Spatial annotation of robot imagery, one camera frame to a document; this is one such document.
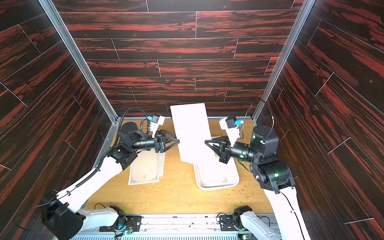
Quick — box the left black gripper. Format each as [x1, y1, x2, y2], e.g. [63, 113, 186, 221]
[129, 130, 178, 155]

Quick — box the ornate stationery paper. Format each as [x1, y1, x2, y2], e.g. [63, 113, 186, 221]
[171, 103, 215, 166]
[128, 150, 166, 185]

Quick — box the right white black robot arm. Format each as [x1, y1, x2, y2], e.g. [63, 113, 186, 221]
[205, 126, 310, 240]

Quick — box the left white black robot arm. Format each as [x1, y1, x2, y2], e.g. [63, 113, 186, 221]
[40, 117, 180, 240]

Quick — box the white plastic storage tray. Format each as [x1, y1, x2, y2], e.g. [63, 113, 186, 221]
[194, 158, 240, 191]

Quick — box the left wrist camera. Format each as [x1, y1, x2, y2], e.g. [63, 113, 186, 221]
[147, 115, 165, 138]

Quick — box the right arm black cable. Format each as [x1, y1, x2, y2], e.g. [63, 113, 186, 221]
[242, 98, 275, 136]

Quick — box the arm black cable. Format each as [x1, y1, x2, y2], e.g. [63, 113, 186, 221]
[242, 98, 275, 136]
[74, 106, 151, 190]

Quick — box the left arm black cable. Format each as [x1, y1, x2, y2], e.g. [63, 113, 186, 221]
[74, 106, 151, 190]

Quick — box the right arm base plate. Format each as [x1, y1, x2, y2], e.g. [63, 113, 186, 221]
[216, 213, 242, 232]

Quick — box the front aluminium rail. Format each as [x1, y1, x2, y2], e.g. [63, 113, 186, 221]
[53, 213, 310, 240]

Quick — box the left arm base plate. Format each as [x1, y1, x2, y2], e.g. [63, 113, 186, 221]
[99, 215, 143, 234]

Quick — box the right aluminium frame post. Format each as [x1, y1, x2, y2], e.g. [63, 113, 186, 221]
[252, 0, 315, 126]

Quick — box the aluminium frame post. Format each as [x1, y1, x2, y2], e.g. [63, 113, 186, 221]
[39, 0, 119, 124]
[252, 0, 315, 126]

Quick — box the left aluminium frame post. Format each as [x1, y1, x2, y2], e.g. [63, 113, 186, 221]
[39, 0, 119, 124]

